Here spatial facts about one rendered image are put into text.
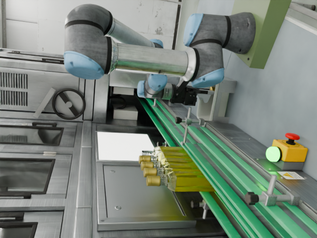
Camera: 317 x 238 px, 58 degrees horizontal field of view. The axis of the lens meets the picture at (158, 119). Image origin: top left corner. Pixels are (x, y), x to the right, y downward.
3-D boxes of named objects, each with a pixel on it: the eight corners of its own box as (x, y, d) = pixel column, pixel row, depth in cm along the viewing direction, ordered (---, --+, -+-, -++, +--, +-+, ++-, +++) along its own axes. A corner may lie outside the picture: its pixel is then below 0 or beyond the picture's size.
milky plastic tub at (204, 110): (211, 118, 148) (195, 117, 145) (219, 74, 141) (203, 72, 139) (226, 129, 131) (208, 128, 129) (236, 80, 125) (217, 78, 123)
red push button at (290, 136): (279, 141, 86) (282, 131, 85) (291, 142, 87) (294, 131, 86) (288, 147, 83) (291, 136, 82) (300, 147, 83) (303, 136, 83)
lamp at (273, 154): (271, 157, 88) (262, 157, 87) (274, 144, 86) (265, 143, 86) (279, 164, 83) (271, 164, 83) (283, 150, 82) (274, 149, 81)
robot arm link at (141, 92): (139, 94, 123) (136, 99, 131) (164, 96, 126) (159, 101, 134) (140, 76, 125) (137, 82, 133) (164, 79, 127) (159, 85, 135)
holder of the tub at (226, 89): (210, 128, 149) (196, 127, 147) (220, 75, 141) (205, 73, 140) (225, 140, 133) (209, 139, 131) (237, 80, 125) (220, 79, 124)
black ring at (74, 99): (85, 119, 198) (52, 117, 193) (87, 88, 192) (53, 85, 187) (84, 121, 194) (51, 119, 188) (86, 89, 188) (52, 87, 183)
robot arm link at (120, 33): (57, -5, 90) (148, 48, 130) (56, 27, 88) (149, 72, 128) (83, -20, 84) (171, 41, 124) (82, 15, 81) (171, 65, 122)
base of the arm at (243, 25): (243, 7, 110) (219, 4, 108) (260, 20, 98) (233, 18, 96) (232, 44, 119) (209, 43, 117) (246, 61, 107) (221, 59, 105)
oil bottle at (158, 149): (196, 158, 130) (150, 157, 125) (198, 147, 129) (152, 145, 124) (201, 164, 125) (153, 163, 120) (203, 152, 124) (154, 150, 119)
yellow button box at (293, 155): (288, 160, 91) (267, 159, 89) (294, 138, 89) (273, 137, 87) (303, 170, 84) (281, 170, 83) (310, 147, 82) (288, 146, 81)
